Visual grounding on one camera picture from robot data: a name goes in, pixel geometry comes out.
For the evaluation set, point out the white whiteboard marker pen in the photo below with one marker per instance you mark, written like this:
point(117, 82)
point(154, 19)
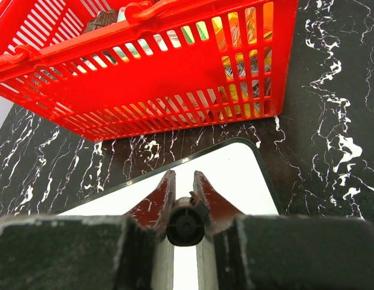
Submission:
point(186, 222)

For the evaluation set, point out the red plastic shopping basket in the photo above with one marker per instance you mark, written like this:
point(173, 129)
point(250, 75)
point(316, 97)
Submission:
point(157, 69)

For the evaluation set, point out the orange snack packet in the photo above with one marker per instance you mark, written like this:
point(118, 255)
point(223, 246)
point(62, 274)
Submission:
point(243, 30)

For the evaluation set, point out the brown round bread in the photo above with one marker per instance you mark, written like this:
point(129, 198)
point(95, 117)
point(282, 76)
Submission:
point(103, 19)

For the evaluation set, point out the small white whiteboard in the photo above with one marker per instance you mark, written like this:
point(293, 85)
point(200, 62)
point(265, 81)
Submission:
point(235, 170)

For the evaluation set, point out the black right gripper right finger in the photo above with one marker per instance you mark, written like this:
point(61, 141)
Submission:
point(242, 251)

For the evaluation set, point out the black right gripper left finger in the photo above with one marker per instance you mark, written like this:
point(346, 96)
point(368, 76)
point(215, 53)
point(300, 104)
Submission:
point(128, 251)

